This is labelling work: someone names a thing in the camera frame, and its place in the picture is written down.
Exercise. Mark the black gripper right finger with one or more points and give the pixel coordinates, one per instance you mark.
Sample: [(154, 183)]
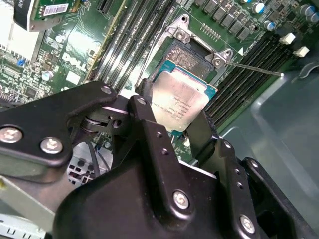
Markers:
[(203, 134)]

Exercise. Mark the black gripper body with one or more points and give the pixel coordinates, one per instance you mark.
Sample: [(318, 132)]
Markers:
[(112, 211)]

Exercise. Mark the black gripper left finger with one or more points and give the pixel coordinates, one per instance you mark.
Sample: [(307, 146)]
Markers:
[(37, 129)]

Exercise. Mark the silver CPU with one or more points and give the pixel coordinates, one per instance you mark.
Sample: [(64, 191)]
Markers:
[(179, 99)]

